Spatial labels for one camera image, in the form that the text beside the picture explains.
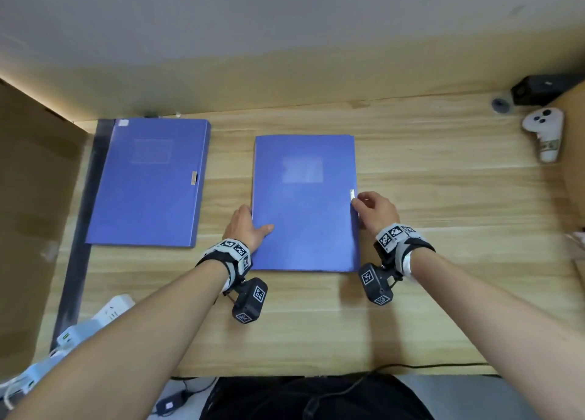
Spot person's right hand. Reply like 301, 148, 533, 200
350, 191, 402, 238

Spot person's left hand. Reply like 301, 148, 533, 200
222, 204, 275, 254

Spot blue file box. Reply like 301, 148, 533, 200
251, 134, 361, 273
85, 118, 212, 249

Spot person's right forearm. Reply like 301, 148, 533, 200
408, 247, 585, 420

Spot person's left forearm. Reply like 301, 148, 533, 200
7, 259, 229, 420

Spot marker-printed wrist band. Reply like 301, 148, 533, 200
196, 238, 253, 293
374, 223, 436, 283

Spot person's black shorts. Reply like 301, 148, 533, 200
199, 373, 436, 420

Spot white power strip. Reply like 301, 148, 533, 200
88, 294, 137, 330

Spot black power adapter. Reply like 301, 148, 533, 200
151, 389, 189, 417

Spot white handheld controller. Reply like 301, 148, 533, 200
522, 107, 565, 164

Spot large brown cardboard box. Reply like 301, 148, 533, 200
0, 79, 90, 381

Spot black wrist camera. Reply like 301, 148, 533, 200
358, 263, 395, 306
231, 277, 269, 325

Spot black cable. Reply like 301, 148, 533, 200
303, 363, 502, 420

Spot black camera device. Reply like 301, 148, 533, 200
510, 73, 583, 106

